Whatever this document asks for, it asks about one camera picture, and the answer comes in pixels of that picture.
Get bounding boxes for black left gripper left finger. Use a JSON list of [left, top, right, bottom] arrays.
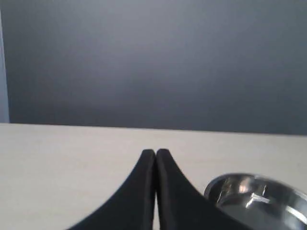
[[70, 149, 155, 230]]

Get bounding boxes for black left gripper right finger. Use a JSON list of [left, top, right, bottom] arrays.
[[156, 149, 248, 230]]

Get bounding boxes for round steel tray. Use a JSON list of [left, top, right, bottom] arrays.
[[204, 173, 307, 230]]

